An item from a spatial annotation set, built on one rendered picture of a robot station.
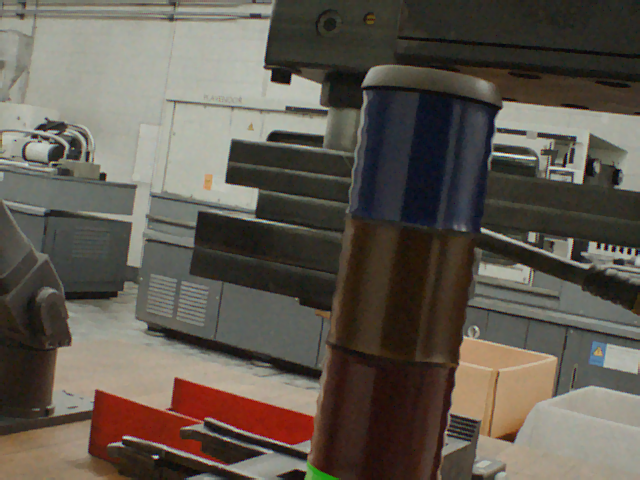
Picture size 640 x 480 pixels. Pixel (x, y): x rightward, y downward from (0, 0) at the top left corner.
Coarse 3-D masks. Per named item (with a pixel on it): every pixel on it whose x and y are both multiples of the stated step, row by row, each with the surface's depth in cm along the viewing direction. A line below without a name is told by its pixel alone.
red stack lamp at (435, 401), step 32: (352, 352) 26; (320, 384) 26; (352, 384) 25; (384, 384) 25; (416, 384) 25; (448, 384) 26; (320, 416) 26; (352, 416) 25; (384, 416) 25; (416, 416) 25; (448, 416) 26; (320, 448) 26; (352, 448) 25; (384, 448) 25; (416, 448) 25
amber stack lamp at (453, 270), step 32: (352, 224) 26; (384, 224) 25; (352, 256) 25; (384, 256) 25; (416, 256) 25; (448, 256) 25; (352, 288) 25; (384, 288) 25; (416, 288) 25; (448, 288) 25; (352, 320) 25; (384, 320) 25; (416, 320) 25; (448, 320) 25; (384, 352) 25; (416, 352) 25; (448, 352) 25
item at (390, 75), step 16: (368, 80) 26; (384, 80) 25; (400, 80) 25; (416, 80) 24; (432, 80) 24; (448, 80) 24; (464, 80) 24; (480, 80) 25; (448, 96) 25; (464, 96) 24; (480, 96) 25; (496, 96) 25
